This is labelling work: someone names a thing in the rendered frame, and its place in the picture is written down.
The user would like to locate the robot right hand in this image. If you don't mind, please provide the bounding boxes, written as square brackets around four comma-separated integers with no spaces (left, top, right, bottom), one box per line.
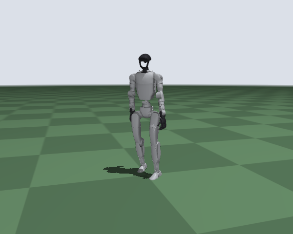
[129,108,135,121]

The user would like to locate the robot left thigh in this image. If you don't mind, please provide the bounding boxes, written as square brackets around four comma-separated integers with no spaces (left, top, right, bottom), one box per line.
[149,110,161,147]

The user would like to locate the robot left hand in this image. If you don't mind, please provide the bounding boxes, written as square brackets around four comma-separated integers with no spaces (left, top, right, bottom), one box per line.
[157,111,166,130]

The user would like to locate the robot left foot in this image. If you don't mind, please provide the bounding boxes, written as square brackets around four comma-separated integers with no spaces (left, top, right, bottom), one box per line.
[149,170,162,180]

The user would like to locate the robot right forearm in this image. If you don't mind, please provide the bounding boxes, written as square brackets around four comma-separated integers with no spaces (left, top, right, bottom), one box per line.
[128,96,135,111]

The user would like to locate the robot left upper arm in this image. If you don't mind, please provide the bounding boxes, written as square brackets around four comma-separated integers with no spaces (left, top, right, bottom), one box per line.
[153,73,163,98]

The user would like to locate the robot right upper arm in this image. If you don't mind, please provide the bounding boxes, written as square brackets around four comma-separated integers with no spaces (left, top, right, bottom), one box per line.
[128,73,136,97]

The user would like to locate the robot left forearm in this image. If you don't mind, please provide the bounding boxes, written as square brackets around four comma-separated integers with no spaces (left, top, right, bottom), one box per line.
[158,92,166,116]

